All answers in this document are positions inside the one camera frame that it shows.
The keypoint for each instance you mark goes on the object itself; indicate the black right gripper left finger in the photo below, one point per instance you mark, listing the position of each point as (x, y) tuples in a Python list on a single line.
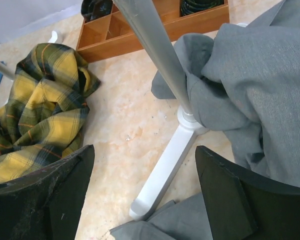
[(47, 203)]

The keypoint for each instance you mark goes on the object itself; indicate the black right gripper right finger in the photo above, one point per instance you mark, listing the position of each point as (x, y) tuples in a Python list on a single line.
[(244, 205)]

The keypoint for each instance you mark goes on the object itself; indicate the yellow plaid shirt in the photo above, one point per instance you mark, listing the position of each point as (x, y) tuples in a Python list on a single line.
[(46, 110)]

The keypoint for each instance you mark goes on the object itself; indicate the grey shirt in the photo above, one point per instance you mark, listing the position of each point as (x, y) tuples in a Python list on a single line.
[(244, 82)]

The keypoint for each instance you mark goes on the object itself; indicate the wooden compartment tray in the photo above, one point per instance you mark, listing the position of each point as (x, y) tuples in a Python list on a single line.
[(111, 35)]

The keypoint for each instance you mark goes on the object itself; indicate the dark rolled sock left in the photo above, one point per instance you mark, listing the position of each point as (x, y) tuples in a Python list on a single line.
[(95, 9)]

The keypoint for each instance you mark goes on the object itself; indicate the dark rolled sock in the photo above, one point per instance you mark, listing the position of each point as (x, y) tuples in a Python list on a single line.
[(200, 6), (95, 9)]

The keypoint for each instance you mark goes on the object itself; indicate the dark rolled sock right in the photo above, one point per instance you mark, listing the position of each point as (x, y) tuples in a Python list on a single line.
[(200, 6)]

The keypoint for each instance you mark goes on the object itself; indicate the white metal clothes rack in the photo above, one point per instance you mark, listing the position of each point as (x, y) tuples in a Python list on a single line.
[(145, 22)]

